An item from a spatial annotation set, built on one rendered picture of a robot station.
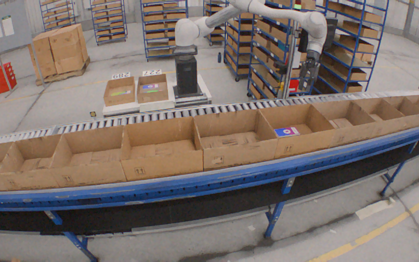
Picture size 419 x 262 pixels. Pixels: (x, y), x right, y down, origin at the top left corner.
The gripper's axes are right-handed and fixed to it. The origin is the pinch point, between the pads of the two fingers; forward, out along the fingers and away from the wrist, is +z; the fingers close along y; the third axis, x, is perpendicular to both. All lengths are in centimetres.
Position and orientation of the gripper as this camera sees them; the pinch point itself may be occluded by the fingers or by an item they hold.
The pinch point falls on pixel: (304, 85)
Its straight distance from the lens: 138.2
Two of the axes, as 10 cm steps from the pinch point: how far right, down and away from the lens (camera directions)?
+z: -2.8, 9.5, 1.4
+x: -8.7, -1.9, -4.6
